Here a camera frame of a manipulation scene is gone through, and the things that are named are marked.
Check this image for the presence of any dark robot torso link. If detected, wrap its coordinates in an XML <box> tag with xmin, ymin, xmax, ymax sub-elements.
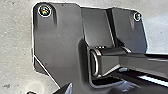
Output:
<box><xmin>87</xmin><ymin>45</ymin><xmax>168</xmax><ymax>83</ymax></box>

